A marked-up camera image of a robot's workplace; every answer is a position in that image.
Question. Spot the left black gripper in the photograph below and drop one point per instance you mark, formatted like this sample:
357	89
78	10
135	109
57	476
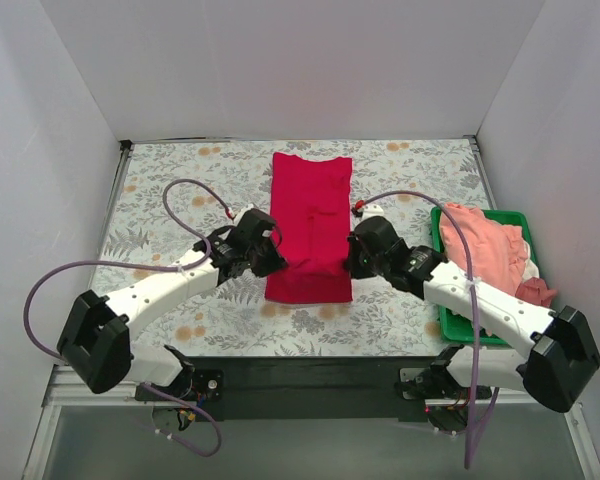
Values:
268	257

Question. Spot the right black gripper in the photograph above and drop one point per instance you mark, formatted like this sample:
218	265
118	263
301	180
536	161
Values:
355	261

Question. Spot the magenta red t-shirt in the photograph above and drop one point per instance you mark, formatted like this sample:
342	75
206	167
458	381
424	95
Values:
310	203

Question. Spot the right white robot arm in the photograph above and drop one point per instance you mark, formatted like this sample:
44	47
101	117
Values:
551	355

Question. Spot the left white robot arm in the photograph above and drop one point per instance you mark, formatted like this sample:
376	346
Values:
97	338

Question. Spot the floral patterned table mat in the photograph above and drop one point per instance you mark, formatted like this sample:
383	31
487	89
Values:
172	191

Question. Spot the green plastic bin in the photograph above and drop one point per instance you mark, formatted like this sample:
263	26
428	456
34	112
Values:
455	328

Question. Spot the salmon pink t-shirt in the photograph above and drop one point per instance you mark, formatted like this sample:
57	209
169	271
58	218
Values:
497	251

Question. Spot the dusty rose t-shirt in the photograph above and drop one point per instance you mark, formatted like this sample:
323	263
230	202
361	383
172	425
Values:
535	291

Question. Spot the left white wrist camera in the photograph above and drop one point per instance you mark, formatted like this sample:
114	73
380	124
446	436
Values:
236	215

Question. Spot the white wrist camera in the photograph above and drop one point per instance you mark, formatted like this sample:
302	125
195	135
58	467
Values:
363	211
236	215

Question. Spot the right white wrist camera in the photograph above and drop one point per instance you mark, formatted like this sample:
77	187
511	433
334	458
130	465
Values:
363	211

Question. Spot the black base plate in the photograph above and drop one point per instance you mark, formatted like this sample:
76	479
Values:
299	387

